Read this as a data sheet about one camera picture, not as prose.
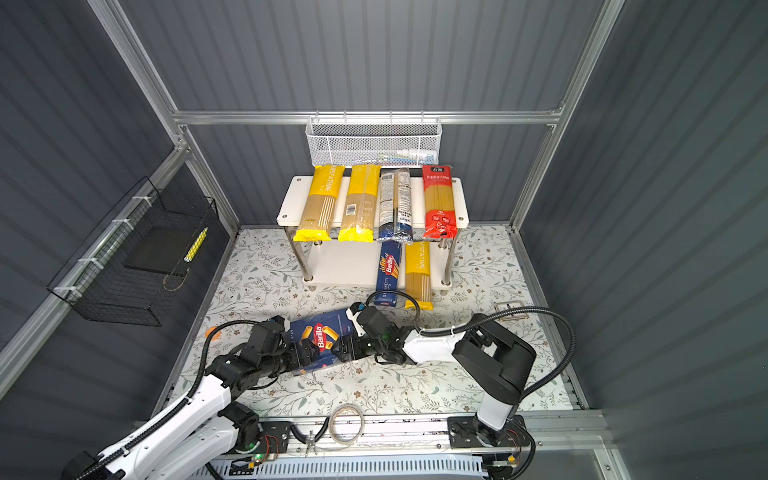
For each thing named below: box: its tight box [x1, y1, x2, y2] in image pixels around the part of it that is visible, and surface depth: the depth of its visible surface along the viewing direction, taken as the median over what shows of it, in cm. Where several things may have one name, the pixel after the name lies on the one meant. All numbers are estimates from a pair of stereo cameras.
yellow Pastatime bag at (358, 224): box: [338, 164, 381, 243], surface depth 76 cm
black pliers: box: [290, 417, 330, 457], surface depth 75 cm
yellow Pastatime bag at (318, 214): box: [293, 165, 345, 242], surface depth 77 cm
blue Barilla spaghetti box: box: [374, 240, 402, 306], surface depth 95 cm
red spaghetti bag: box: [422, 164, 457, 239], surface depth 77 cm
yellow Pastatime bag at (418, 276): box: [404, 241, 434, 311], surface depth 98 cm
